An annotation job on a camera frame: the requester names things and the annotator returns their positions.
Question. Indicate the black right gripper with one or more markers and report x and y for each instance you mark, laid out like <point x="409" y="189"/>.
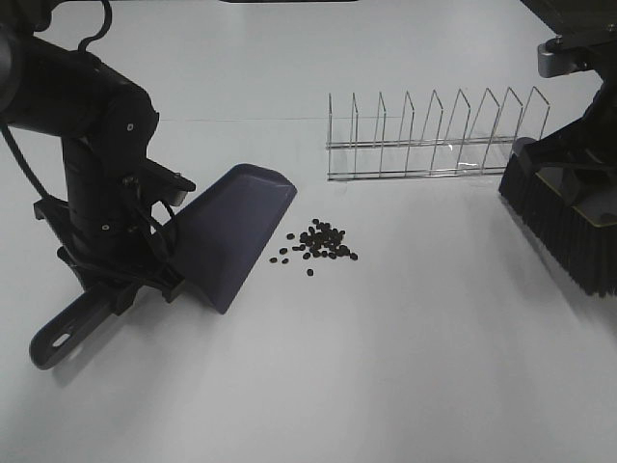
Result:
<point x="585" y="150"/>

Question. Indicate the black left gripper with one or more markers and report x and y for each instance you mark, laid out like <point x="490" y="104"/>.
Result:
<point x="107" y="233"/>

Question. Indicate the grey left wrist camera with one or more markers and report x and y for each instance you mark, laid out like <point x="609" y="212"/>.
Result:
<point x="159" y="184"/>

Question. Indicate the pile of coffee beans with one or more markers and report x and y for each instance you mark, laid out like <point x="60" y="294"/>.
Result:
<point x="318" y="241"/>

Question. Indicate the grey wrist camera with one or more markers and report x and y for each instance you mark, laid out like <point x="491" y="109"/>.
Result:
<point x="159" y="184"/>
<point x="578" y="53"/>

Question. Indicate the purple hand brush black bristles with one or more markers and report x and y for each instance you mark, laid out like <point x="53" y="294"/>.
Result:
<point x="581" y="237"/>

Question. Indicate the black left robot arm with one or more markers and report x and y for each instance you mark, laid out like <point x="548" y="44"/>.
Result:
<point x="105" y="121"/>

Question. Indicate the chrome wire dish rack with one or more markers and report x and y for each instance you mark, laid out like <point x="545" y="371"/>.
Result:
<point x="434" y="137"/>

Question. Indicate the purple plastic dustpan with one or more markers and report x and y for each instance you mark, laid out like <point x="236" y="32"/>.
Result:
<point x="222" y="233"/>

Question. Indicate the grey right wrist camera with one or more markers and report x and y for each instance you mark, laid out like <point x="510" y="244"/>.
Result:
<point x="578" y="53"/>

